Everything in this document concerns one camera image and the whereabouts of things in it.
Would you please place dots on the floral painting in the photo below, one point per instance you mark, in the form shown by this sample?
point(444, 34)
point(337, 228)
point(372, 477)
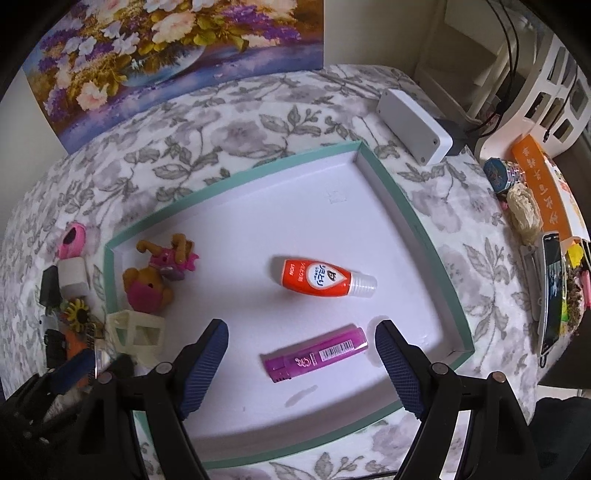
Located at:
point(161, 60)

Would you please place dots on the purple lighter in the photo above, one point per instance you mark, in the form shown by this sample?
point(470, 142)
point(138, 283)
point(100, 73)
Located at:
point(316, 361)

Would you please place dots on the white rectangular device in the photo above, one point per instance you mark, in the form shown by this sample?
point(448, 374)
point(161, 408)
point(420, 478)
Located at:
point(413, 127)

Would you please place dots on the cream lantern toy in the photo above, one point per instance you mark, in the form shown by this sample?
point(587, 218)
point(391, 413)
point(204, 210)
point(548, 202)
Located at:
point(136, 334)

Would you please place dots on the blue patterned tape roll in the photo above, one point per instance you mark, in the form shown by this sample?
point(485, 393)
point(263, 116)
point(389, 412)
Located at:
point(501, 173)

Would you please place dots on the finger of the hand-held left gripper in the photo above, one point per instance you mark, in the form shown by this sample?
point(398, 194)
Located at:
point(71, 369)
point(122, 364)

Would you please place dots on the orange carrot-shaped case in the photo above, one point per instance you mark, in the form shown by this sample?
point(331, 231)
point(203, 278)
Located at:
point(74, 346)

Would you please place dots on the orange book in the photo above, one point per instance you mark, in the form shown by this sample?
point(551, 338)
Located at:
point(549, 184)

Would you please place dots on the cream shelf unit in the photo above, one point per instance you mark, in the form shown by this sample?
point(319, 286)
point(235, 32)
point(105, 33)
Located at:
point(461, 60)

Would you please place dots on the smartphone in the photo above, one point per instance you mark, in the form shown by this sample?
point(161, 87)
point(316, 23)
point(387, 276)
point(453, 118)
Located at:
point(554, 290)

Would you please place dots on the teal shallow cardboard box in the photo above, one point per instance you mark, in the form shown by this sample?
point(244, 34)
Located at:
point(300, 323)

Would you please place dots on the brown bear toy pink outfit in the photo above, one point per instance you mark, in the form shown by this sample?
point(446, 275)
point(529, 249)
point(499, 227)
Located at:
point(154, 277)

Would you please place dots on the gold patterned lighter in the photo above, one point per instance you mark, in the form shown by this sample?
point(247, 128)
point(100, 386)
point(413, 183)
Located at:
point(92, 339)

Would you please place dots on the black charger plug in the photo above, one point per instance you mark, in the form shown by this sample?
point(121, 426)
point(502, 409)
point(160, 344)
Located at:
point(50, 286)

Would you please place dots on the dark cloth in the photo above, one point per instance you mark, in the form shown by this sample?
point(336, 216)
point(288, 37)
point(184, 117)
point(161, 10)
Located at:
point(563, 438)

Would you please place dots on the colourful block toy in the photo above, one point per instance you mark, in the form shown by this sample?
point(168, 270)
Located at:
point(76, 316)

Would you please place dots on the yellow sticky notes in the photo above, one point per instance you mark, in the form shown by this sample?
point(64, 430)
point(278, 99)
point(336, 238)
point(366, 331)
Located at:
point(577, 254)

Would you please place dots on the pink wrist watch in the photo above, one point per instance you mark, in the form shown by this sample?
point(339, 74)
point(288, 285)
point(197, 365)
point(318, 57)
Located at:
point(71, 241)

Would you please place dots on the white lattice rack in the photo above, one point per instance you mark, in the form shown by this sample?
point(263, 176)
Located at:
point(540, 92)

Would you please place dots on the orange bottle white cap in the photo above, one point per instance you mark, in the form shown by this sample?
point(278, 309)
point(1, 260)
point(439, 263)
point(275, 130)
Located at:
point(323, 277)

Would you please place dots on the white charger plug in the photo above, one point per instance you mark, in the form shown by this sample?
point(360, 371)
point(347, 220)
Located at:
point(73, 274)

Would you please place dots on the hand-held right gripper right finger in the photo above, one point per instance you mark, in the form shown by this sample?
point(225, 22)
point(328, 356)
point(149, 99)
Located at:
point(399, 369)

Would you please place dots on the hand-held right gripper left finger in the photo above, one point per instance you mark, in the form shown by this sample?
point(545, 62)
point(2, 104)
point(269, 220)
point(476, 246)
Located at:
point(203, 369)

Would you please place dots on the black toy car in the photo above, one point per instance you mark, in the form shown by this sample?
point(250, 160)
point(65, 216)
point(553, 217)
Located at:
point(53, 347)

